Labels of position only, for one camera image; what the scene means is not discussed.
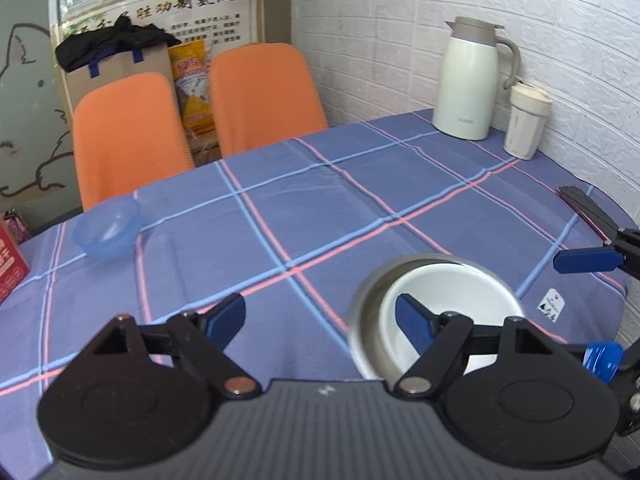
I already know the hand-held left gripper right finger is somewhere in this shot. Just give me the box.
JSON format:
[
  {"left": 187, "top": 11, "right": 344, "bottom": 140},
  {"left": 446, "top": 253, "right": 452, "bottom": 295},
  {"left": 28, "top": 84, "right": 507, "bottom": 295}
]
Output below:
[{"left": 394, "top": 293, "right": 555, "bottom": 397}]

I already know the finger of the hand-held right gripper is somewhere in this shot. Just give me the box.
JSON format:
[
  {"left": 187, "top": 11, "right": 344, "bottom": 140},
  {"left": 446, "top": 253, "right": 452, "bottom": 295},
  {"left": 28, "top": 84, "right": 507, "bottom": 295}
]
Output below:
[
  {"left": 582, "top": 335, "right": 640, "bottom": 437},
  {"left": 552, "top": 227, "right": 640, "bottom": 284}
]

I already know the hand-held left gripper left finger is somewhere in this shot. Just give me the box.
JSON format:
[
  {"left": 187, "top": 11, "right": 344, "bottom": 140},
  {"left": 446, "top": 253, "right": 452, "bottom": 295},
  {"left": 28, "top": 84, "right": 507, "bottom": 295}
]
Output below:
[{"left": 92, "top": 293, "right": 262, "bottom": 401}]

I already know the white ceramic bowl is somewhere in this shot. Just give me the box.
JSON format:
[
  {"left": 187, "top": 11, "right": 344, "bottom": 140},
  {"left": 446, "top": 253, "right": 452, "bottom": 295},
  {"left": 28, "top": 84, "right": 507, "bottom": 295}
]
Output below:
[{"left": 378, "top": 265, "right": 526, "bottom": 380}]

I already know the white cloth tag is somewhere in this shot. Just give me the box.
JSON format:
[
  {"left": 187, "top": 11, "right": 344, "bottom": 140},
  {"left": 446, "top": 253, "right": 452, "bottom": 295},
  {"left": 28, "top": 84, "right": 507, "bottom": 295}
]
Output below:
[{"left": 536, "top": 288, "right": 566, "bottom": 320}]

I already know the blue plaid tablecloth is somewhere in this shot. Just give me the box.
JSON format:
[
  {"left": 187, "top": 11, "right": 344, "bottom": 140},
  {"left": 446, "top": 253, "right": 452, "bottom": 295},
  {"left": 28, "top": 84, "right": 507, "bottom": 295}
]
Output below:
[{"left": 0, "top": 108, "right": 629, "bottom": 480}]

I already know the clear blue plastic bowl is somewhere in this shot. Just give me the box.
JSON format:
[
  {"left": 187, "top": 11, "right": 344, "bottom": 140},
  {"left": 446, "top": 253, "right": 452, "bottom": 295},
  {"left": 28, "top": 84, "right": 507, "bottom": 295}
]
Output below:
[{"left": 72, "top": 195, "right": 141, "bottom": 261}]

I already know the cream tumbler cup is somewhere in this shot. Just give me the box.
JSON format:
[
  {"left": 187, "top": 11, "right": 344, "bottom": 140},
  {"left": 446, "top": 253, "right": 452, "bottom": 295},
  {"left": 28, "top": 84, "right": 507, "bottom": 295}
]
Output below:
[{"left": 502, "top": 81, "right": 554, "bottom": 161}]

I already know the orange chair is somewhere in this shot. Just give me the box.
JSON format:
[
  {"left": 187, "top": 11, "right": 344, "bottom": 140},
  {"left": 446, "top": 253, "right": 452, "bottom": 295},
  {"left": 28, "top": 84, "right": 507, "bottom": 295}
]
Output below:
[
  {"left": 72, "top": 72, "right": 196, "bottom": 212},
  {"left": 209, "top": 43, "right": 329, "bottom": 159}
]

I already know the white thermos jug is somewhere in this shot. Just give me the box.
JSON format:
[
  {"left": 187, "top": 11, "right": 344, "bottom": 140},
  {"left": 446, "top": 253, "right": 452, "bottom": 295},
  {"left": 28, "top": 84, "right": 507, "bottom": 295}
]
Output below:
[{"left": 431, "top": 16, "right": 522, "bottom": 142}]

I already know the red biscuit box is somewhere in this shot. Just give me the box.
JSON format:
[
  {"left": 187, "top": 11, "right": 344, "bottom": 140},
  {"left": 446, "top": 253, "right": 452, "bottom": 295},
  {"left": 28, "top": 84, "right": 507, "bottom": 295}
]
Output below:
[{"left": 0, "top": 208, "right": 31, "bottom": 306}]

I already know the yellow snack bag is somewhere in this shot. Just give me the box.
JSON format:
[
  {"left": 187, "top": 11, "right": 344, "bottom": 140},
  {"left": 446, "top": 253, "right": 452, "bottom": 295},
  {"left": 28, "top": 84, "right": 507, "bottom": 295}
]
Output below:
[{"left": 167, "top": 39, "right": 217, "bottom": 136}]

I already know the cardboard box with black cloth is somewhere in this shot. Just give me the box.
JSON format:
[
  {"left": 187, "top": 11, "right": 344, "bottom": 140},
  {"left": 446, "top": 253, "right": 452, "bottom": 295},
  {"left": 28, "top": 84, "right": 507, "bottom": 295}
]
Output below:
[{"left": 59, "top": 42, "right": 176, "bottom": 112}]

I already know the cat outline window decal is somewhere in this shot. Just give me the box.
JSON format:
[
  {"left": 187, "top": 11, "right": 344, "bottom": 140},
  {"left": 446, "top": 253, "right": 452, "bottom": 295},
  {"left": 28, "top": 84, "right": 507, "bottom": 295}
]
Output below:
[{"left": 0, "top": 22, "right": 74, "bottom": 199}]

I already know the black cloth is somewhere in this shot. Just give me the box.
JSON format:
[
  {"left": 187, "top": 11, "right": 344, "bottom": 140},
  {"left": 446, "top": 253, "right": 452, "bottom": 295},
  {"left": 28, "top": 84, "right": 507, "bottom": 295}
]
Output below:
[{"left": 55, "top": 16, "right": 182, "bottom": 72}]

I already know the wood framed sign board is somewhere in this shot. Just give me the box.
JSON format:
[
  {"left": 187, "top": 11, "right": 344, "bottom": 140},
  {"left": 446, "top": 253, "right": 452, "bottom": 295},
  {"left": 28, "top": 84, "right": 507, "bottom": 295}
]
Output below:
[{"left": 49, "top": 0, "right": 265, "bottom": 111}]

